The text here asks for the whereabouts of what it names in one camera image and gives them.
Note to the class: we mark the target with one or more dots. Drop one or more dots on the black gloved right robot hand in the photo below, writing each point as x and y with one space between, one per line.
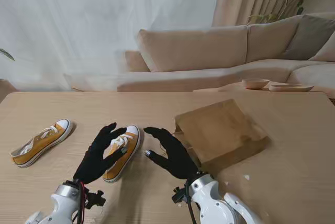
180 161

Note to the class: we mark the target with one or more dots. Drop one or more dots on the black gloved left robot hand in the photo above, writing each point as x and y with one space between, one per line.
94 158

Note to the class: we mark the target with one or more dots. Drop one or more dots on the yellow canvas sneaker white laces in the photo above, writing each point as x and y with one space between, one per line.
39 145
131 143

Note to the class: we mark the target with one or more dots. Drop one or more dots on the brown paper bag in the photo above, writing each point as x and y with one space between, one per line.
222 129

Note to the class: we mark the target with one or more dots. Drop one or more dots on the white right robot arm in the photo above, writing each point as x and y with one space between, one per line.
206 200

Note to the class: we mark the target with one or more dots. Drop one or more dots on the low wooden coffee table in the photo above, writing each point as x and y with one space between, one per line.
230 88

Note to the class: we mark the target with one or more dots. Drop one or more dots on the round wooden bowl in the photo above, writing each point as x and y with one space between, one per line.
255 84

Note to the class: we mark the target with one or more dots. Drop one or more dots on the beige sectional sofa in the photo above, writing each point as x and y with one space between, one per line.
193 48

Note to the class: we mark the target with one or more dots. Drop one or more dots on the brown plant pot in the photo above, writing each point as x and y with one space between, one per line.
5 88

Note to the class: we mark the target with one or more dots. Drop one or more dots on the shallow wooden dish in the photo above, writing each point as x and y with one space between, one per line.
290 88

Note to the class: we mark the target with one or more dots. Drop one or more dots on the white sheer curtain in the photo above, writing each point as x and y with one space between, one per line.
78 25

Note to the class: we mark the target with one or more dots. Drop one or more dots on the single green plant leaf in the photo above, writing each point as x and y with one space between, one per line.
6 54

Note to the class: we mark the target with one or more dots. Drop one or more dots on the grey sofa cushion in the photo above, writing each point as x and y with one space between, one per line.
306 38

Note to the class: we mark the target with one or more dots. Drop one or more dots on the beige sofa cushion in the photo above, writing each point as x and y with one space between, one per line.
325 54

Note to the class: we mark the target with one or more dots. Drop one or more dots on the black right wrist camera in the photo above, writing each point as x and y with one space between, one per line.
179 195

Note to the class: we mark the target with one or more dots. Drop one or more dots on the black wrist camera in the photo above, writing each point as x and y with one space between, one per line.
179 195
94 199

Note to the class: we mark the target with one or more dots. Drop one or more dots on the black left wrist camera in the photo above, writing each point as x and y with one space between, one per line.
94 199

